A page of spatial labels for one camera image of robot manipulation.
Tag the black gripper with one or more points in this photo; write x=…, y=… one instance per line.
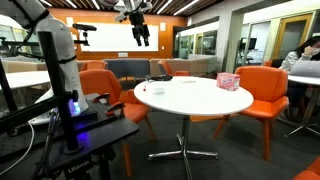
x=138, y=24

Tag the red capped marker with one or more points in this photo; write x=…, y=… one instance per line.
x=144, y=87

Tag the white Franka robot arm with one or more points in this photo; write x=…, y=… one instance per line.
x=61, y=50

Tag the white bowl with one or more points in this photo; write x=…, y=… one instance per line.
x=158, y=87

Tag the grey sofa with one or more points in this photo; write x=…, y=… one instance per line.
x=128, y=68

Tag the flat black object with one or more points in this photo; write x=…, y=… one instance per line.
x=159, y=77

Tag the orange lounge chair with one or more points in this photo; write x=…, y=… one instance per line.
x=94, y=65
x=171, y=69

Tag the orange chair with wooden legs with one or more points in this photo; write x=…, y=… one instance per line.
x=103, y=85
x=263, y=90

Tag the beige sofa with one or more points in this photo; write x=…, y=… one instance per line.
x=196, y=66

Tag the black clamp with red tip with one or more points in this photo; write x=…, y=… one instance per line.
x=101, y=97
x=115, y=108

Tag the pink tissue box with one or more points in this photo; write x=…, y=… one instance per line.
x=228, y=81

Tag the black vertical mounting pole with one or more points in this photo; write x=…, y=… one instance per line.
x=58, y=86

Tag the black breadboard robot platform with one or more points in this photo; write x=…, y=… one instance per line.
x=100, y=130

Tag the black monitor on stand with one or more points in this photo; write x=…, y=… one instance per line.
x=248, y=43

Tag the white rectangular table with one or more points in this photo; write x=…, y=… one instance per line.
x=23, y=79

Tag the orange chair backrest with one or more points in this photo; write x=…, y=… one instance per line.
x=268, y=63

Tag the black Ulanzi tripod head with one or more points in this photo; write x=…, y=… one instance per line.
x=78, y=168

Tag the seated person with face mask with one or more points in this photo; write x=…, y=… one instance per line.
x=300, y=56

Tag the grey laptop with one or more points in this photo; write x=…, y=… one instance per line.
x=306, y=68

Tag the white table with metal legs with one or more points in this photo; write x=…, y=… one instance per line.
x=308, y=100

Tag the orange chair seat edge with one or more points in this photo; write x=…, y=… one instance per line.
x=310, y=171

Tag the white wall whiteboard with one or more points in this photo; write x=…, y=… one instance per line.
x=110, y=38

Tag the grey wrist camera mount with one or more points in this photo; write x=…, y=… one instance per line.
x=122, y=14

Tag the black camera on stand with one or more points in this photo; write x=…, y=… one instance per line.
x=84, y=28

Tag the round white pedestal table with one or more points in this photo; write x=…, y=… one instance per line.
x=193, y=96

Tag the black metal frame beam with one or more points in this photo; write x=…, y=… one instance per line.
x=23, y=115

